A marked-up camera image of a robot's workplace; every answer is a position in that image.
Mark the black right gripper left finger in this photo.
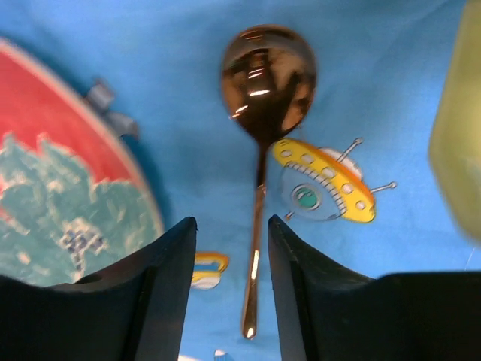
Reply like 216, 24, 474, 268
1, 217, 197, 360

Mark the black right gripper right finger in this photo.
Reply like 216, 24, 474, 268
268, 216, 480, 360

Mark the red and teal plate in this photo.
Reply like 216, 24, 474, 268
1, 39, 165, 286

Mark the blue space-print cloth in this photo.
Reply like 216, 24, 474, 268
1, 1, 480, 360

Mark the pale yellow mug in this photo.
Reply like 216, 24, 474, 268
429, 1, 480, 242

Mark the copper spoon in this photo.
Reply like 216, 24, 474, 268
221, 24, 317, 340

